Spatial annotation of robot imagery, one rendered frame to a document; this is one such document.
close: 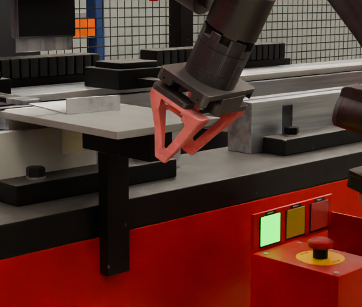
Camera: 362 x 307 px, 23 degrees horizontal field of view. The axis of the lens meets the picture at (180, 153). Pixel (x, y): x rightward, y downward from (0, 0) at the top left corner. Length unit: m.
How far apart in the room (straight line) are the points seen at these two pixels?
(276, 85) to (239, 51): 1.16
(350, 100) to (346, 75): 0.93
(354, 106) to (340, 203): 0.36
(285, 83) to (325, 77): 0.15
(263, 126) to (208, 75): 0.74
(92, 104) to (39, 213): 0.17
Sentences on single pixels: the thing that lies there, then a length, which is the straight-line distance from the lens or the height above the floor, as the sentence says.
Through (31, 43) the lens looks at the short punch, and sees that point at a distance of 1.33.
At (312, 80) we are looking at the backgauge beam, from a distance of 2.16.
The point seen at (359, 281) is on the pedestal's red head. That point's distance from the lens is 1.30.
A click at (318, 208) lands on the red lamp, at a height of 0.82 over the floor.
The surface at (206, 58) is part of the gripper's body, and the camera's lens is 0.90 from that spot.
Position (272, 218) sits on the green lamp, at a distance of 1.36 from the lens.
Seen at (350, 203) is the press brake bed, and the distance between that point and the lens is 1.68.
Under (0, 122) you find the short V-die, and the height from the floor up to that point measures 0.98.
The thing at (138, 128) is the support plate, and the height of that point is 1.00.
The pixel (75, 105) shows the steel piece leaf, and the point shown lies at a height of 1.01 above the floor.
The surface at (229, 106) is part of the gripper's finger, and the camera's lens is 0.93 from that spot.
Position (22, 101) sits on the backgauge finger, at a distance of 1.36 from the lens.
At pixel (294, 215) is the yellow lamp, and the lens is 1.40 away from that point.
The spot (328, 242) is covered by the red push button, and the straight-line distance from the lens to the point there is 1.31.
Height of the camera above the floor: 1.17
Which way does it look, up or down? 10 degrees down
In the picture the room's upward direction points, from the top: straight up
